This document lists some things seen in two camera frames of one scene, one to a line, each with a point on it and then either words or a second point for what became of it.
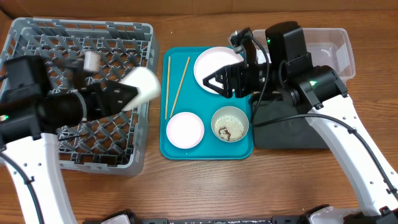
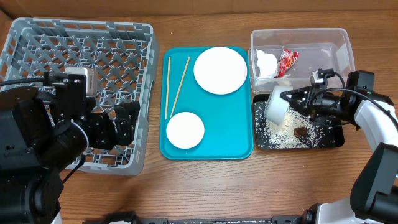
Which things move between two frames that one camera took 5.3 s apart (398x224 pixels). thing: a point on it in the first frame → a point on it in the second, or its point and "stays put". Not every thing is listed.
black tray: [293, 134] stays put
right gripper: [241, 79] → [306, 100]
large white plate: [211, 60] stays put
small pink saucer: [185, 130] stays put
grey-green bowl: [230, 124] → [276, 107]
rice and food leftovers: [229, 128] → [297, 130]
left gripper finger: [120, 95] → [126, 115]
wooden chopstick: [167, 96] stays put
